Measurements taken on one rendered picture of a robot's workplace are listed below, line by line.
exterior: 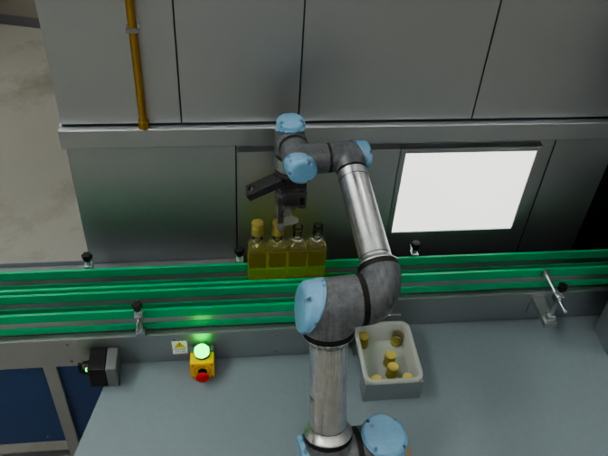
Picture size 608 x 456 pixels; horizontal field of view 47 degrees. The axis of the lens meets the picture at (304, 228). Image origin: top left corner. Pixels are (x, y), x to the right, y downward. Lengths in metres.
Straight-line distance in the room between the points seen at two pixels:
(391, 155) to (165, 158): 0.65
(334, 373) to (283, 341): 0.56
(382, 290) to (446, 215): 0.78
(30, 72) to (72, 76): 3.32
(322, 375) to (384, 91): 0.81
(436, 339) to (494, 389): 0.24
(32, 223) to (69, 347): 1.82
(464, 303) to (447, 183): 0.40
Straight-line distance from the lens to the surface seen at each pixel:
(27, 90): 5.02
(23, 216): 3.94
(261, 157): 1.98
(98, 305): 2.13
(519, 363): 2.30
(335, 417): 1.65
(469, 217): 2.27
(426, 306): 2.24
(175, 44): 1.83
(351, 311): 1.48
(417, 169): 2.09
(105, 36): 1.83
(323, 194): 2.08
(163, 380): 2.13
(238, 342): 2.10
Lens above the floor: 2.46
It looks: 42 degrees down
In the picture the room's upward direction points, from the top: 4 degrees clockwise
